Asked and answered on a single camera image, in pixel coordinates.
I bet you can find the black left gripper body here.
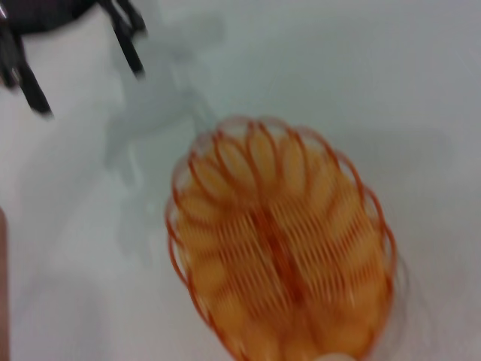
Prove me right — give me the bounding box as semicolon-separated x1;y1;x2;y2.
0;0;129;37

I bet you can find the orange plastic wire basket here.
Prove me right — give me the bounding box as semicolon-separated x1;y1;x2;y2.
164;114;400;361

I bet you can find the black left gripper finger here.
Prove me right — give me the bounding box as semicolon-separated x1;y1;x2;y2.
107;0;148;80
0;28;54;120

